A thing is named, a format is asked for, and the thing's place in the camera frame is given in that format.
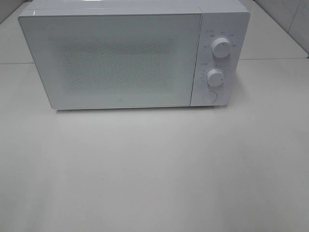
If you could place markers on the round white door-release button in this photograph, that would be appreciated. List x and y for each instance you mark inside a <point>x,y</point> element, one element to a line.
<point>209,97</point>

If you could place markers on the white microwave door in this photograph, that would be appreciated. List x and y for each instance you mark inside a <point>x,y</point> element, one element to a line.
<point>123,61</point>

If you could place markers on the white microwave knob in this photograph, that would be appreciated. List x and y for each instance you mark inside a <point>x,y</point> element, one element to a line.
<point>215,77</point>
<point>221,47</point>

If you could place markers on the white microwave oven body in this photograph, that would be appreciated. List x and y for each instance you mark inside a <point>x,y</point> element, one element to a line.
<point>228,18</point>

